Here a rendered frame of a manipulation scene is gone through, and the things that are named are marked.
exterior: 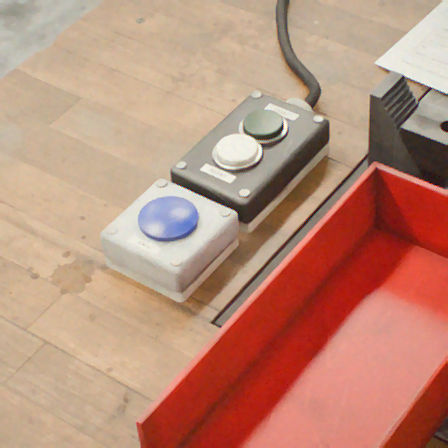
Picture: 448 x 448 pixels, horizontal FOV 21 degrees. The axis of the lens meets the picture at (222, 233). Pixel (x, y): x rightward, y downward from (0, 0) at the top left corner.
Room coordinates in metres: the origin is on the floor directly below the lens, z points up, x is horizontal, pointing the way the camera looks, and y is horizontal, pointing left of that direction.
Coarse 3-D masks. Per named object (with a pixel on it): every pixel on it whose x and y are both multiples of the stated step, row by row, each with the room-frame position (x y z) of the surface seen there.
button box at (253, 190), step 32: (288, 0) 0.87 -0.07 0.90; (288, 32) 0.82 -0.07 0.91; (288, 64) 0.78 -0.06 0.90; (256, 96) 0.71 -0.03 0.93; (224, 128) 0.68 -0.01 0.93; (288, 128) 0.67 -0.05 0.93; (320, 128) 0.67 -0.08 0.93; (192, 160) 0.65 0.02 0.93; (256, 160) 0.64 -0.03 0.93; (288, 160) 0.64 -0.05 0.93; (320, 160) 0.67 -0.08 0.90; (224, 192) 0.61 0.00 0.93; (256, 192) 0.61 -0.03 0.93; (288, 192) 0.64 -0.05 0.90; (256, 224) 0.60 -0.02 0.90
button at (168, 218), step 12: (156, 204) 0.60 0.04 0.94; (168, 204) 0.59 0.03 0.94; (180, 204) 0.59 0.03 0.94; (192, 204) 0.59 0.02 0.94; (144, 216) 0.59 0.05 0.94; (156, 216) 0.58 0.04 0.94; (168, 216) 0.58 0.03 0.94; (180, 216) 0.58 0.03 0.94; (192, 216) 0.58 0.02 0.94; (144, 228) 0.58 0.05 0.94; (156, 228) 0.57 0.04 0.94; (168, 228) 0.57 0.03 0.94; (180, 228) 0.57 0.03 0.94; (192, 228) 0.57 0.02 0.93; (168, 240) 0.57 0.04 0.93
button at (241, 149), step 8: (232, 136) 0.66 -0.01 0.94; (240, 136) 0.66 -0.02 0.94; (248, 136) 0.66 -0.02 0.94; (224, 144) 0.65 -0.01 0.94; (232, 144) 0.65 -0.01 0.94; (240, 144) 0.65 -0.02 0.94; (248, 144) 0.65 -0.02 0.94; (256, 144) 0.65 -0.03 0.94; (216, 152) 0.64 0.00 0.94; (224, 152) 0.64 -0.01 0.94; (232, 152) 0.64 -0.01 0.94; (240, 152) 0.64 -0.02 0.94; (248, 152) 0.64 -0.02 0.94; (256, 152) 0.64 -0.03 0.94; (224, 160) 0.64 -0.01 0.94; (232, 160) 0.63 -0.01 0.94; (240, 160) 0.63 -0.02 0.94; (248, 160) 0.63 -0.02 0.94
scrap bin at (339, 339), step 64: (384, 192) 0.58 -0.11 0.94; (320, 256) 0.54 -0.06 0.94; (384, 256) 0.56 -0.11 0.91; (256, 320) 0.48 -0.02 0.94; (320, 320) 0.51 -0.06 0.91; (384, 320) 0.50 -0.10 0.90; (192, 384) 0.43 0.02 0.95; (256, 384) 0.46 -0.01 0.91; (320, 384) 0.46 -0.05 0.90; (384, 384) 0.45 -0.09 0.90
